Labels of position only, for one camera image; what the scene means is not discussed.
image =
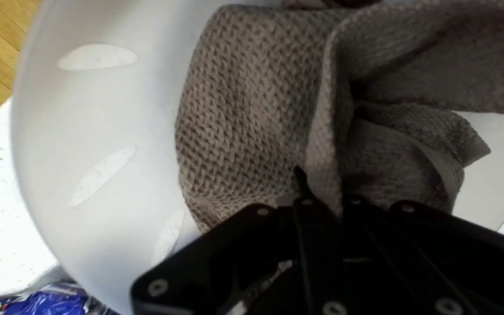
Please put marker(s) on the blue snack bag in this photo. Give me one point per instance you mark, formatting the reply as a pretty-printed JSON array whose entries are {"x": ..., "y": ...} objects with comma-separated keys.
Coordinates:
[{"x": 61, "y": 297}]

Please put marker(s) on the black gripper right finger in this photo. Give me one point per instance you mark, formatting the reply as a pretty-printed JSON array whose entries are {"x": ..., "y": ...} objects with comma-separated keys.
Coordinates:
[{"x": 423, "y": 283}]

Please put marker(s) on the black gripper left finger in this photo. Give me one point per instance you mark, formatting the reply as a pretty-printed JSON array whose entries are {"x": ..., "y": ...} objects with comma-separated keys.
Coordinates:
[{"x": 316, "y": 231}]

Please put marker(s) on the brown waffle cloth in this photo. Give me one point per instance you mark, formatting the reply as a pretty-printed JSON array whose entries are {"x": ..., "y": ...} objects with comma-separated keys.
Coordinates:
[{"x": 369, "y": 100}]

